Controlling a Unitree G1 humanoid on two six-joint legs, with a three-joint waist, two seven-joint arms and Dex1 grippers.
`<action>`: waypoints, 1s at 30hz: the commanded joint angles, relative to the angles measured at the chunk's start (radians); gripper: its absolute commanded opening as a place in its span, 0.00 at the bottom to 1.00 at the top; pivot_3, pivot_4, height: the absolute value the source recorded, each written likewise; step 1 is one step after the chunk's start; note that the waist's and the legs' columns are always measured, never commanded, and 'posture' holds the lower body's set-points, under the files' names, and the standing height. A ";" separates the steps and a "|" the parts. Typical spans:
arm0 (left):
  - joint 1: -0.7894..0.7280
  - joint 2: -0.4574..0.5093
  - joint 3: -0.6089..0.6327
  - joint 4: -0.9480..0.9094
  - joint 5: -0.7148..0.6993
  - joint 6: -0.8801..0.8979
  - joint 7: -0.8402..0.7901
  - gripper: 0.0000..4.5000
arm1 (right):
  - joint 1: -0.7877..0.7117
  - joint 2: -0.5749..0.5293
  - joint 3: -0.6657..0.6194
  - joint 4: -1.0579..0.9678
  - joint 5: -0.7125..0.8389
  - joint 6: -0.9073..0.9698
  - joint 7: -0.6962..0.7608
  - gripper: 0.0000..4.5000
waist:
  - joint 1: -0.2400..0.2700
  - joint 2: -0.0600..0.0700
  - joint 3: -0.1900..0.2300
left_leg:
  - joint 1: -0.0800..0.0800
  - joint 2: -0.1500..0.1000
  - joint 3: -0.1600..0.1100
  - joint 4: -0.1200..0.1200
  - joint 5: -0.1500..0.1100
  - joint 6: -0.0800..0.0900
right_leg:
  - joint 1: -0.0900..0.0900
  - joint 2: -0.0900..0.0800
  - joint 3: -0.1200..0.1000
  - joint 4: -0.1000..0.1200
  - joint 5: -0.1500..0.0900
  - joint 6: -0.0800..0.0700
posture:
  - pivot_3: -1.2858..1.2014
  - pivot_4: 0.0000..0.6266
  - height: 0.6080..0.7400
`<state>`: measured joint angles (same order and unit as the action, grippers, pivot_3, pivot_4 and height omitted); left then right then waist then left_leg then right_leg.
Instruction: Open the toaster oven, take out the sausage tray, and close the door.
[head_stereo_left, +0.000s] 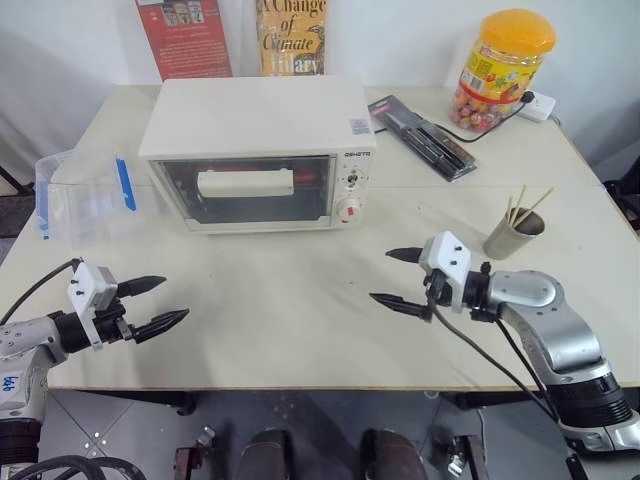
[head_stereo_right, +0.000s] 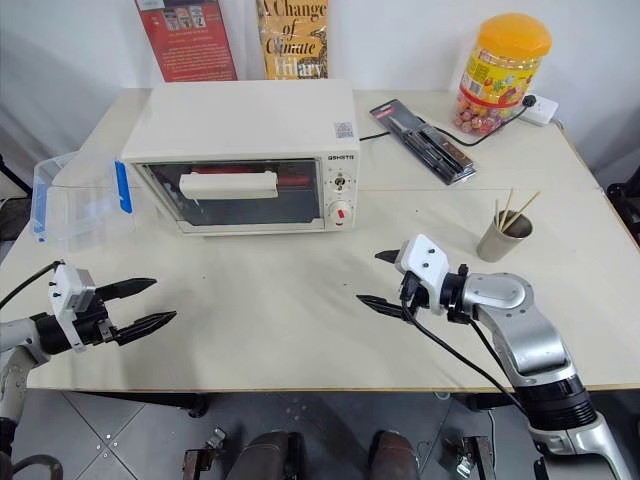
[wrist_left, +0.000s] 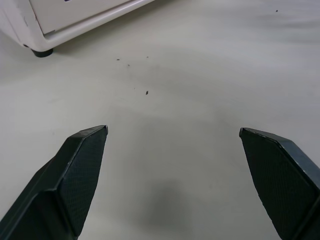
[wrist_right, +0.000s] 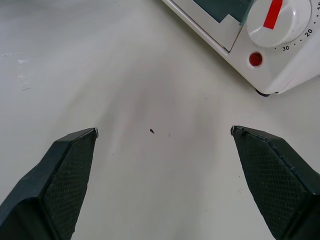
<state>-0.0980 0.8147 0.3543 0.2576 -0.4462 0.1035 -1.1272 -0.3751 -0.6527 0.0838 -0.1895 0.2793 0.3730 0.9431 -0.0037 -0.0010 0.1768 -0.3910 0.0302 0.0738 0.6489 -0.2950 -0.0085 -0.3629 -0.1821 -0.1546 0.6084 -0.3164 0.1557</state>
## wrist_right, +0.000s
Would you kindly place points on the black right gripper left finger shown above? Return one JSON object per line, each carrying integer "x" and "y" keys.
{"x": 47, "y": 185}

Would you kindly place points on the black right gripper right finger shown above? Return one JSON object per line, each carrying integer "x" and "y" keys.
{"x": 277, "y": 185}

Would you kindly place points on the white toaster oven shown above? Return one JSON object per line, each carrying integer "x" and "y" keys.
{"x": 285, "y": 67}

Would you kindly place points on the white timer knob red stripe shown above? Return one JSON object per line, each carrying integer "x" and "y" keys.
{"x": 273, "y": 22}

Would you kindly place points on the glass oven door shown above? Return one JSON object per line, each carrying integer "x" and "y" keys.
{"x": 215, "y": 20}

